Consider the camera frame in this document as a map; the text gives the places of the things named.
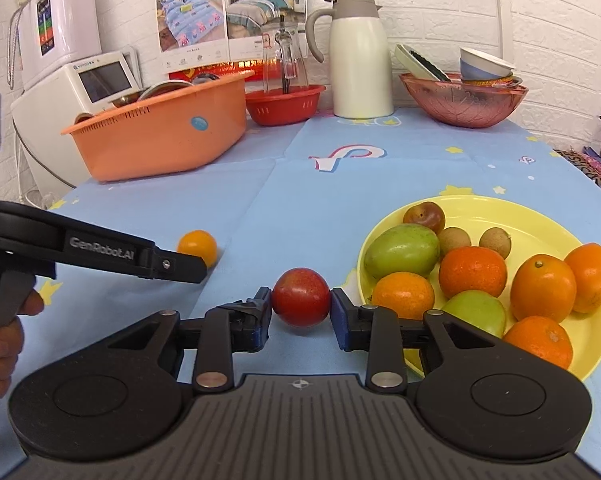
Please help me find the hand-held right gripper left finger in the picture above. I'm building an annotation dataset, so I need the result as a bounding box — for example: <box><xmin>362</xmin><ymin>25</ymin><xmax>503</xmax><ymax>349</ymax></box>
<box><xmin>108</xmin><ymin>286</ymin><xmax>274</xmax><ymax>395</ymax></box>

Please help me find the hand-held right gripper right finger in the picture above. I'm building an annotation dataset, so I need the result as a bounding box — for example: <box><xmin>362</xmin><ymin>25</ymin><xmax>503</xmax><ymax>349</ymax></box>
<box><xmin>329</xmin><ymin>287</ymin><xmax>496</xmax><ymax>395</ymax></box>

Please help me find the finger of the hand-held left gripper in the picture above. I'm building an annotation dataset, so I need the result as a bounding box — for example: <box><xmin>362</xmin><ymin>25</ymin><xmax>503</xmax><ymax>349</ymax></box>
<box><xmin>153</xmin><ymin>247</ymin><xmax>209</xmax><ymax>285</ymax></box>

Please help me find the small orange tangerine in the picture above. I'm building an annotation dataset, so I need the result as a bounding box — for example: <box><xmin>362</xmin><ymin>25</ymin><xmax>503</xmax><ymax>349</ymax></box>
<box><xmin>177</xmin><ymin>230</ymin><xmax>218</xmax><ymax>268</ymax></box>

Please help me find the large green mango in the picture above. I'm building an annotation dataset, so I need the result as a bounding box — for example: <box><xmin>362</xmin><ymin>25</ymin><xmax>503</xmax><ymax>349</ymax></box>
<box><xmin>364</xmin><ymin>224</ymin><xmax>441</xmax><ymax>281</ymax></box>

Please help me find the dark brown plum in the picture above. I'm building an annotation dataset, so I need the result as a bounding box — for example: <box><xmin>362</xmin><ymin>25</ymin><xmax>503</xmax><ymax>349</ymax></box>
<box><xmin>403</xmin><ymin>201</ymin><xmax>446</xmax><ymax>234</ymax></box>

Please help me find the small green mango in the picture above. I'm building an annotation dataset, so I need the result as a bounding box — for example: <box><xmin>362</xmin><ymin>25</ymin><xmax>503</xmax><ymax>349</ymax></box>
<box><xmin>441</xmin><ymin>289</ymin><xmax>507</xmax><ymax>339</ymax></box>

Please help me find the brown longan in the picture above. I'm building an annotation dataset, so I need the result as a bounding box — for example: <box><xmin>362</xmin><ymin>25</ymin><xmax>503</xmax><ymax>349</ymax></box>
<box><xmin>479</xmin><ymin>227</ymin><xmax>511</xmax><ymax>260</ymax></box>
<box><xmin>438</xmin><ymin>227</ymin><xmax>472</xmax><ymax>257</ymax></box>

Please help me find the large navel orange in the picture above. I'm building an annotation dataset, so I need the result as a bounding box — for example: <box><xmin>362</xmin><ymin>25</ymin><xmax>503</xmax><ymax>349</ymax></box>
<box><xmin>511</xmin><ymin>254</ymin><xmax>578</xmax><ymax>323</ymax></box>

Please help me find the yellow plastic plate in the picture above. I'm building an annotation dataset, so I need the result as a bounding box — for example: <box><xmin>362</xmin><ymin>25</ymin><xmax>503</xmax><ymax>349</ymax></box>
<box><xmin>357</xmin><ymin>195</ymin><xmax>601</xmax><ymax>383</ymax></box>

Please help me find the oval yellow-orange citrus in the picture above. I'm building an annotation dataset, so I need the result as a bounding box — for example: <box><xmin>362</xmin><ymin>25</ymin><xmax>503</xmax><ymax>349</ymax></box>
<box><xmin>564</xmin><ymin>242</ymin><xmax>601</xmax><ymax>314</ymax></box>

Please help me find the person's left hand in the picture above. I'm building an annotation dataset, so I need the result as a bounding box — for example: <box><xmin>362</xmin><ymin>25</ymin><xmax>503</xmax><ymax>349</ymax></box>
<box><xmin>0</xmin><ymin>289</ymin><xmax>46</xmax><ymax>401</ymax></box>

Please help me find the blue star-print tablecloth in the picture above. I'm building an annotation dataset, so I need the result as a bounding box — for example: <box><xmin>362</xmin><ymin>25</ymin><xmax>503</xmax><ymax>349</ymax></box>
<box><xmin>0</xmin><ymin>107</ymin><xmax>601</xmax><ymax>480</ymax></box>

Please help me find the orange plastic basket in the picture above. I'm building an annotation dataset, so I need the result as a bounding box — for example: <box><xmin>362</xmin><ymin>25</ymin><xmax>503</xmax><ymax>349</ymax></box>
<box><xmin>61</xmin><ymin>71</ymin><xmax>255</xmax><ymax>183</ymax></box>

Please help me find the white countertop appliance with screen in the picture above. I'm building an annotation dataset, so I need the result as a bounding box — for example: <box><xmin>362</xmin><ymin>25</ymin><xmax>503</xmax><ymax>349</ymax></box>
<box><xmin>11</xmin><ymin>46</ymin><xmax>142</xmax><ymax>201</ymax></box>

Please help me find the steel bowl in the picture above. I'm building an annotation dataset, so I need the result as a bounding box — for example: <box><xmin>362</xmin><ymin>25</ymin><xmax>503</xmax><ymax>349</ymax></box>
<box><xmin>111</xmin><ymin>80</ymin><xmax>181</xmax><ymax>109</ymax></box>

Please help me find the red plastic colander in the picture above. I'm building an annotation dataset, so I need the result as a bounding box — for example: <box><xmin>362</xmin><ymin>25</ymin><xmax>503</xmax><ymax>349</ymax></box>
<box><xmin>244</xmin><ymin>84</ymin><xmax>327</xmax><ymax>127</ymax></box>

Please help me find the white water purifier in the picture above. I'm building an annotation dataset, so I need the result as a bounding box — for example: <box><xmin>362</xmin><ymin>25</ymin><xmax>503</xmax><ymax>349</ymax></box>
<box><xmin>18</xmin><ymin>0</ymin><xmax>102</xmax><ymax>88</ymax></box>

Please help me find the clear glass pitcher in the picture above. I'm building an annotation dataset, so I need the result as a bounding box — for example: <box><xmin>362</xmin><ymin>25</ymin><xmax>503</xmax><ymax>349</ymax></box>
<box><xmin>261</xmin><ymin>22</ymin><xmax>310</xmax><ymax>95</ymax></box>

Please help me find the pink glass bowl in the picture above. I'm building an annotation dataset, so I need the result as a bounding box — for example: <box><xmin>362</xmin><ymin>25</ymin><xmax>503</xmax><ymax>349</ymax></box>
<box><xmin>399</xmin><ymin>72</ymin><xmax>529</xmax><ymax>128</ymax></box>

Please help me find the white thermos jug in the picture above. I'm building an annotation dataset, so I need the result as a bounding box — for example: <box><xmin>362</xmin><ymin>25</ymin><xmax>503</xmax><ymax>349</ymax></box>
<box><xmin>305</xmin><ymin>0</ymin><xmax>394</xmax><ymax>120</ymax></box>

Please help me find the white shallow dish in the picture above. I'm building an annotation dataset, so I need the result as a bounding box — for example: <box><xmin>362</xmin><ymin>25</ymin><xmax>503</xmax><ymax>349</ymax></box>
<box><xmin>395</xmin><ymin>43</ymin><xmax>452</xmax><ymax>83</ymax></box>

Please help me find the patterned rim bowl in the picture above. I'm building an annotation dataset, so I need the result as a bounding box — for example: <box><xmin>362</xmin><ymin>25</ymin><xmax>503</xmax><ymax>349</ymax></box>
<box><xmin>461</xmin><ymin>74</ymin><xmax>524</xmax><ymax>89</ymax></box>

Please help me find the leopard pattern cloth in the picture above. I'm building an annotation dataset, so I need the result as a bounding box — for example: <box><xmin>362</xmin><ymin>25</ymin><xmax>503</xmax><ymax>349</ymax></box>
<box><xmin>553</xmin><ymin>147</ymin><xmax>601</xmax><ymax>203</ymax></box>

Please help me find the white bowl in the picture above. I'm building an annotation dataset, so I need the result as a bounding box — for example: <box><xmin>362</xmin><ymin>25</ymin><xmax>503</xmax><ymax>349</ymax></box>
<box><xmin>459</xmin><ymin>47</ymin><xmax>515</xmax><ymax>72</ymax></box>

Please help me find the grey hose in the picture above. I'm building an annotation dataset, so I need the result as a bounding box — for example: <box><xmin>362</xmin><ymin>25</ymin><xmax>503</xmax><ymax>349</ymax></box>
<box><xmin>8</xmin><ymin>0</ymin><xmax>31</xmax><ymax>91</ymax></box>

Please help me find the wall poster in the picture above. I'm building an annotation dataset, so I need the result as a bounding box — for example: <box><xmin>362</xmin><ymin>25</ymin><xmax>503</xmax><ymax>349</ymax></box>
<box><xmin>155</xmin><ymin>0</ymin><xmax>309</xmax><ymax>83</ymax></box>

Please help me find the white wall pipe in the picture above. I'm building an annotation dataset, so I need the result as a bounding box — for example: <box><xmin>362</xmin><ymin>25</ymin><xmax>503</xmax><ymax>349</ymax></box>
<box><xmin>491</xmin><ymin>0</ymin><xmax>512</xmax><ymax>63</ymax></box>

